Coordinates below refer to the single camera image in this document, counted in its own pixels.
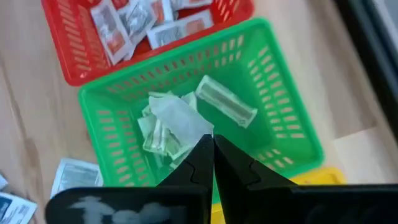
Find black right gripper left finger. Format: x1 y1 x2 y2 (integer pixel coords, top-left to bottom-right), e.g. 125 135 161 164
158 134 215 224

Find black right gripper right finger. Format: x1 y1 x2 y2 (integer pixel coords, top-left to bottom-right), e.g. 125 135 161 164
213 134 295 224

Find yellow plastic basket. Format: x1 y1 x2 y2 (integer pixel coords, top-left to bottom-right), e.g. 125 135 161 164
211 166 346 224

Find green plastic basket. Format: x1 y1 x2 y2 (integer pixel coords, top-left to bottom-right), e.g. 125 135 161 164
78 17 325 206

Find red plastic basket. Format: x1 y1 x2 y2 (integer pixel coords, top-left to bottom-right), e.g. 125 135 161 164
40 0 255 87

